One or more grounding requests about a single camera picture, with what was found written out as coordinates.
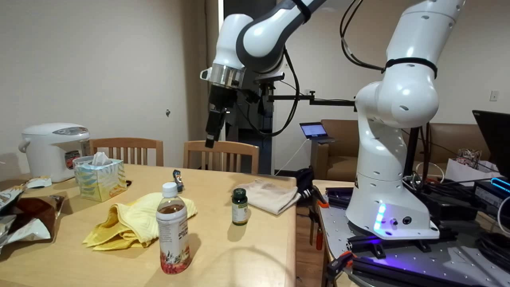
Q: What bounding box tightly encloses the silver snack bag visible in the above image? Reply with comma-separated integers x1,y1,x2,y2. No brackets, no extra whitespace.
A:
0,184,25,215

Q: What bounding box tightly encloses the small laptop blue screen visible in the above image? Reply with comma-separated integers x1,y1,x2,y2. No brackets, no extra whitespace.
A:
298,121,335,144

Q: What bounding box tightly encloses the black vertical pole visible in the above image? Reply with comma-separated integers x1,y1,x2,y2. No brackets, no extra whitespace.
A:
403,121,435,179

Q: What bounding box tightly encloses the blue-lit black computer box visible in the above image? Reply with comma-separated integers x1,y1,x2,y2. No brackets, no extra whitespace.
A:
472,176,510,215

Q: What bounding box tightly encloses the white electric water pot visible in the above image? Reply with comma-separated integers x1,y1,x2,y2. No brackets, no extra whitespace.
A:
17,123,92,184

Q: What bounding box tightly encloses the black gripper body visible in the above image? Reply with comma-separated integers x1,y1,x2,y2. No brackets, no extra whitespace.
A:
205,85,236,118

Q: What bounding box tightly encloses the black monitor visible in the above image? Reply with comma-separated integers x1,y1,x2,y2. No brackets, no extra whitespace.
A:
470,109,510,182

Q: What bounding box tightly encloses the tall tea bottle white cap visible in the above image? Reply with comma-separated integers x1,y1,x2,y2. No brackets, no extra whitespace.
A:
154,182,191,276

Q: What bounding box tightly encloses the black clamp orange handle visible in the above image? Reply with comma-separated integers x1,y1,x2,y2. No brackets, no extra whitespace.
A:
295,166,331,252

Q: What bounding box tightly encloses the small green-capped bottle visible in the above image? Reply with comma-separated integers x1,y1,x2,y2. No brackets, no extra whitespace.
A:
231,187,250,227

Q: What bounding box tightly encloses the brown snack bag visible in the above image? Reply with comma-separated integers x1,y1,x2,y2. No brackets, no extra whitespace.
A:
0,193,68,252

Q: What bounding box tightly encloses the brown sofa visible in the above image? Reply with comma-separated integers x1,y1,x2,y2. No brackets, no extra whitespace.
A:
311,118,494,182

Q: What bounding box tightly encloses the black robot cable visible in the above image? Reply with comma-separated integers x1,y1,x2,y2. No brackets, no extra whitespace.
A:
338,0,387,74

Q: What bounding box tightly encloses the beige folded cloth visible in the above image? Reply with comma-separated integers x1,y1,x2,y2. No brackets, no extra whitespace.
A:
236,180,303,217

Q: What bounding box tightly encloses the black camera on boom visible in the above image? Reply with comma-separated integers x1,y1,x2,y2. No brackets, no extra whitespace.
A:
253,72,358,117

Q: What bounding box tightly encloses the yellow cloth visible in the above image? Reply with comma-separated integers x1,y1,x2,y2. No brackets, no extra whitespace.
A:
81,192,199,252

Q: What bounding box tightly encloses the wooden chair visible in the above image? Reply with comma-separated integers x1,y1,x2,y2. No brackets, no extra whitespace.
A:
86,137,166,168
182,139,261,176

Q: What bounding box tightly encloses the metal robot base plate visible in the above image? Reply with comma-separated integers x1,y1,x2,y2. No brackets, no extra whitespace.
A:
317,185,510,287

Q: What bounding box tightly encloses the patterned tissue box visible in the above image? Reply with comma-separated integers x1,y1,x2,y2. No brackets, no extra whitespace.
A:
72,152,129,203

